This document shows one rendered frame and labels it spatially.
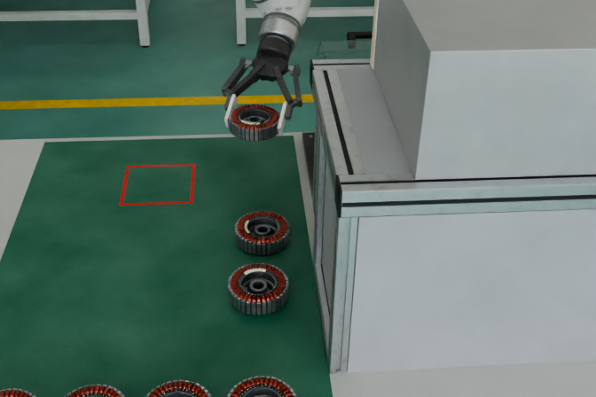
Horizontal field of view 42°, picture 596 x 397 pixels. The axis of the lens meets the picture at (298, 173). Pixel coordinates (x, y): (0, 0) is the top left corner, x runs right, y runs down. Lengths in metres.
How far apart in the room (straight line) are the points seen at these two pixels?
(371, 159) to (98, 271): 0.63
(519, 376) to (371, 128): 0.48
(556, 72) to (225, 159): 0.96
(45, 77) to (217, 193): 2.45
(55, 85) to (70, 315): 2.61
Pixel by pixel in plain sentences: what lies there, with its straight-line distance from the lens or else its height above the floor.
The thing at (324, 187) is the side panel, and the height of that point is 0.95.
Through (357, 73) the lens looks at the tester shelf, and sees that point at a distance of 1.42.
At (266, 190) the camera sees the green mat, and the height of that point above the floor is 0.75.
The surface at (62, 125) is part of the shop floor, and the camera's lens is 3.61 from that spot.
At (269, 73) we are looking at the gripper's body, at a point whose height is 0.97.
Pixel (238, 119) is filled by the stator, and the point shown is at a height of 0.92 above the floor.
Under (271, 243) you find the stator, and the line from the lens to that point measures 1.52.
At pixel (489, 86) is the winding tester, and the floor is 1.26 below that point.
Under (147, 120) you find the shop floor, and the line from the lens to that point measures 3.57.
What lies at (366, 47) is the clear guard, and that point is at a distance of 1.65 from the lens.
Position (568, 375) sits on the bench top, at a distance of 1.41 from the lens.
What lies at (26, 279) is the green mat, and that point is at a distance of 1.56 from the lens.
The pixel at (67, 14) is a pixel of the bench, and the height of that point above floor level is 0.19.
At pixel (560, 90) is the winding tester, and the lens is 1.11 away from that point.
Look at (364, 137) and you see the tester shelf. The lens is 1.22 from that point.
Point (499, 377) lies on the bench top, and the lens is 1.37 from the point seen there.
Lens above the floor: 1.73
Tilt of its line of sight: 33 degrees down
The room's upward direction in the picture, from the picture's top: 1 degrees clockwise
